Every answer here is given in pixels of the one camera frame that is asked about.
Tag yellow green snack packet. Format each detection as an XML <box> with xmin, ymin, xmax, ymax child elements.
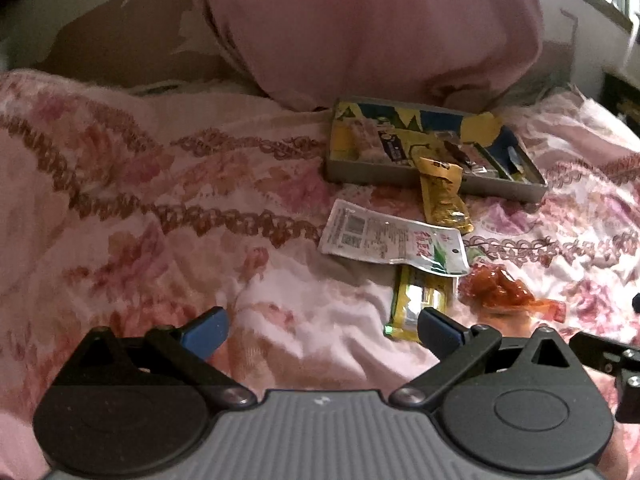
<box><xmin>384</xmin><ymin>264</ymin><xmax>455</xmax><ymax>343</ymax></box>

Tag white cord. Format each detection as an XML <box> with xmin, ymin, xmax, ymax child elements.
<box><xmin>625</xmin><ymin>27</ymin><xmax>640</xmax><ymax>68</ymax></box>

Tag pale snack packet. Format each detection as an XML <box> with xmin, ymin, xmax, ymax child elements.
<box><xmin>340</xmin><ymin>117</ymin><xmax>382</xmax><ymax>161</ymax></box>

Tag green stick packet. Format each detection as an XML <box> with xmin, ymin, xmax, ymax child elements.
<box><xmin>475</xmin><ymin>142</ymin><xmax>516</xmax><ymax>181</ymax></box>

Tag clear packet of red snacks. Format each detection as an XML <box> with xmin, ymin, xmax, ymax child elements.
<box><xmin>457</xmin><ymin>264</ymin><xmax>567</xmax><ymax>322</ymax></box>

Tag small dark blue packet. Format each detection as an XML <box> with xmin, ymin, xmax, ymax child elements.
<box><xmin>381</xmin><ymin>129</ymin><xmax>407</xmax><ymax>162</ymax></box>

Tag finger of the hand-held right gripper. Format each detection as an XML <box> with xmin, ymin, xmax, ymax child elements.
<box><xmin>569</xmin><ymin>330</ymin><xmax>640</xmax><ymax>423</ymax></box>

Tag yellow brown snack packet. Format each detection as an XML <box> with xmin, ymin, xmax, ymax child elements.
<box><xmin>417</xmin><ymin>156</ymin><xmax>475</xmax><ymax>237</ymax></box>

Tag large pink pillow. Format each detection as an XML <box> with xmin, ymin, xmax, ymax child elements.
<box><xmin>190</xmin><ymin>0</ymin><xmax>546</xmax><ymax>113</ymax></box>

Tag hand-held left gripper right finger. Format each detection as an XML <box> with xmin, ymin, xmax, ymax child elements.
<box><xmin>388</xmin><ymin>306</ymin><xmax>584</xmax><ymax>409</ymax></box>

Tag white snack packet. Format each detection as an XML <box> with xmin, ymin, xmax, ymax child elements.
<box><xmin>318</xmin><ymin>199</ymin><xmax>471</xmax><ymax>277</ymax></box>

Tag pink floral blanket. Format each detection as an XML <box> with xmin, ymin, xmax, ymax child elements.
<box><xmin>0</xmin><ymin>67</ymin><xmax>640</xmax><ymax>480</ymax></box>

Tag dark nightstand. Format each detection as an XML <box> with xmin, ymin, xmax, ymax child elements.
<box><xmin>600</xmin><ymin>67</ymin><xmax>640</xmax><ymax>136</ymax></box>

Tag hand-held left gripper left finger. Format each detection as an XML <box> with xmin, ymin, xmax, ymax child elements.
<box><xmin>54</xmin><ymin>306</ymin><xmax>258</xmax><ymax>409</ymax></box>

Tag shallow cardboard box tray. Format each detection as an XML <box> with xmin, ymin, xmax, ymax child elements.
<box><xmin>325</xmin><ymin>97</ymin><xmax>549</xmax><ymax>204</ymax></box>

